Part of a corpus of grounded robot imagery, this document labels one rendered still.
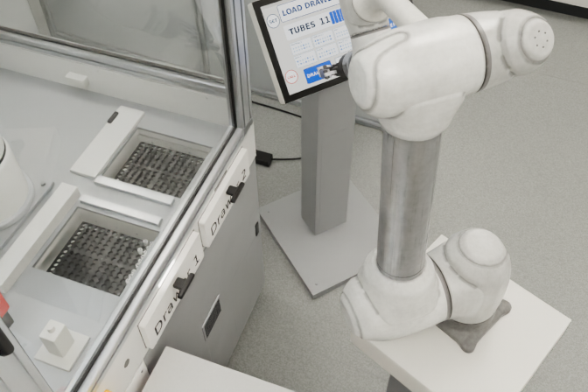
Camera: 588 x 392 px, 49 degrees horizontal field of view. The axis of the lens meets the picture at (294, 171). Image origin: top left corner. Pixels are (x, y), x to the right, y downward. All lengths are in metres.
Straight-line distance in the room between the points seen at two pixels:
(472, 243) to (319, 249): 1.32
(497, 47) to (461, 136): 2.24
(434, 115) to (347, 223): 1.78
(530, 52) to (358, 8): 0.60
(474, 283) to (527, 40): 0.61
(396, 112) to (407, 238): 0.33
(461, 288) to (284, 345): 1.19
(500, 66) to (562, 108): 2.53
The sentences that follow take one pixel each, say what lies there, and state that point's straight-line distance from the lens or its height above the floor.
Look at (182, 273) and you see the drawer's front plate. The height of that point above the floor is 0.89.
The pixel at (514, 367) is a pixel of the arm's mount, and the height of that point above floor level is 0.83.
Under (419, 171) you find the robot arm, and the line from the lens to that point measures 1.15.
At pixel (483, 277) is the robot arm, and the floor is 1.08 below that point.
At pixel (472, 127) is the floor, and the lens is 3.35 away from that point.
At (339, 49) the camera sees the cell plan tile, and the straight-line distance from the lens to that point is 2.02.
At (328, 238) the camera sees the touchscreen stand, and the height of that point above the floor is 0.04.
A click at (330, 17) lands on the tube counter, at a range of 2.01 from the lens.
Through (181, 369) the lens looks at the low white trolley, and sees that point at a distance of 1.68.
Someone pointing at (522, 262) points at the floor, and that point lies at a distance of 2.88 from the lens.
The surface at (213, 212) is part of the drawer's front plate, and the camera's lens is 1.74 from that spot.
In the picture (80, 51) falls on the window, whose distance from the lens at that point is 1.11.
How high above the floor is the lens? 2.27
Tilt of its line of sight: 48 degrees down
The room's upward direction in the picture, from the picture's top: 1 degrees counter-clockwise
